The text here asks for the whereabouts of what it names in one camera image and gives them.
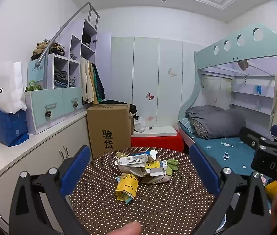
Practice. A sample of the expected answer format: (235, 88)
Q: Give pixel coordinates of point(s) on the grey duvet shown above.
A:
(216, 120)

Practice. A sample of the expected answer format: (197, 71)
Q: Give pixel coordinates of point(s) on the teal drawer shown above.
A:
(40, 107)
(71, 98)

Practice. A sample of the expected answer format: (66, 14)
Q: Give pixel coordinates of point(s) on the white shopping bag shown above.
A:
(6, 90)

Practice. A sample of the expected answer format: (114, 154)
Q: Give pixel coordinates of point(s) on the red bench with white top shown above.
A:
(158, 140)

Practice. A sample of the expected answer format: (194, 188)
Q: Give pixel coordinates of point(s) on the white butterfly sticker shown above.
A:
(172, 72)

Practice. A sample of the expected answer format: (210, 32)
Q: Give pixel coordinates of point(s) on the brown polka-dot tablecloth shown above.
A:
(165, 213)

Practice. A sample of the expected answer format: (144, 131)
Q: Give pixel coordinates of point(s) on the pile of clothes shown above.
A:
(47, 49)

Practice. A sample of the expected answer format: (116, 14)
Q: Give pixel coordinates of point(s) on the small blue box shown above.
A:
(258, 89)

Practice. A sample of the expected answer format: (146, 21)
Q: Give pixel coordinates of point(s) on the person's left hand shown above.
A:
(127, 229)

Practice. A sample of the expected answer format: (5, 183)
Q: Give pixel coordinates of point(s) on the white and blue carton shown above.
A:
(144, 154)

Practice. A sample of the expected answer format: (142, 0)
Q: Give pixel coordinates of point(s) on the pine cone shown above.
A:
(75, 104)
(48, 113)

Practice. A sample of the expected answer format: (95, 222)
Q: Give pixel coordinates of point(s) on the grey metal handrail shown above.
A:
(62, 27)

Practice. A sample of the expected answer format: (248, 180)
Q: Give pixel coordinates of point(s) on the grey hanging object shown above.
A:
(243, 64)

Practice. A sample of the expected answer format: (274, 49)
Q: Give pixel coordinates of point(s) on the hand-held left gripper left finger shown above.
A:
(76, 171)

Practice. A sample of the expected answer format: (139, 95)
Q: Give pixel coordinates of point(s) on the small olive card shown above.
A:
(121, 155)

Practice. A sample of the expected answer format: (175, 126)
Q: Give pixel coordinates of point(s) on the black folded garment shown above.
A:
(87, 39)

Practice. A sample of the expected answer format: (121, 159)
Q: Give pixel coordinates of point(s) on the brown cardboard box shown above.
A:
(109, 122)

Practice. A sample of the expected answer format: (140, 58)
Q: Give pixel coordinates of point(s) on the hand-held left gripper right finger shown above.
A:
(203, 173)

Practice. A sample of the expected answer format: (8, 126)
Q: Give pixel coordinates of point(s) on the blue bag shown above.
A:
(10, 129)

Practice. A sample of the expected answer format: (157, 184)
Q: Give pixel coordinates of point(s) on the blue patterned bed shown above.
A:
(219, 151)

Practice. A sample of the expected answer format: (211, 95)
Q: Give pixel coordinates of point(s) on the beige paper wrapper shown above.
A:
(155, 179)

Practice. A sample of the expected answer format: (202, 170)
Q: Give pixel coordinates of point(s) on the dark hanging jacket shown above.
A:
(101, 83)

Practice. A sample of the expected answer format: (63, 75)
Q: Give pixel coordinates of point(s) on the pink butterfly sticker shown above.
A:
(150, 96)

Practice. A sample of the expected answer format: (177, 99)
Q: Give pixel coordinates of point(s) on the white low cabinet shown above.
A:
(43, 151)

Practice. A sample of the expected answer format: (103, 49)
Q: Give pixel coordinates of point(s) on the beige hanging jacket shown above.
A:
(87, 80)

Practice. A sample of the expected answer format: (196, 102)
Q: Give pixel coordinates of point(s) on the yellow paper bag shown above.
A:
(126, 187)

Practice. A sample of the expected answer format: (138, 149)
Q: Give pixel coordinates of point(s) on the brown paper bag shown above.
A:
(128, 170)

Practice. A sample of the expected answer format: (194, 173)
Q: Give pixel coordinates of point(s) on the white wardrobe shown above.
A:
(145, 66)

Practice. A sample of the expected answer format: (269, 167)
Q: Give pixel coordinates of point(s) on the green plant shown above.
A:
(33, 87)

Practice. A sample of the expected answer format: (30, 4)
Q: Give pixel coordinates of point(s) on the black cloth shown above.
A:
(114, 102)

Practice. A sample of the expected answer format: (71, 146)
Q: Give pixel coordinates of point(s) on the white yellow blue carton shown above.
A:
(156, 167)

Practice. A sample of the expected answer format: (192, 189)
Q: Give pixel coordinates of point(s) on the purple white stair cabinet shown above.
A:
(51, 78)

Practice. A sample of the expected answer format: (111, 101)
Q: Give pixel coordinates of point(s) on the teal bunk bed frame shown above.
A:
(246, 44)

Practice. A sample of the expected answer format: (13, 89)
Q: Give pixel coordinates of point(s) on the yellow pillow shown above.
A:
(274, 190)

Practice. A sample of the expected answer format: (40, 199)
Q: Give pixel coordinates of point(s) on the white plastic bag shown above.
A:
(139, 124)

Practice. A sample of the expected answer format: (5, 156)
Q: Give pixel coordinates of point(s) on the folded clothes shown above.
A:
(61, 79)

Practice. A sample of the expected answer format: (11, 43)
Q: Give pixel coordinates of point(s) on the green plush cloth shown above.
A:
(172, 164)

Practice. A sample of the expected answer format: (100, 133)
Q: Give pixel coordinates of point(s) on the green hanging garment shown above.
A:
(98, 85)

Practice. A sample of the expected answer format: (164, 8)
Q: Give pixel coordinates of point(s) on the white bed shelf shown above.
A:
(251, 100)

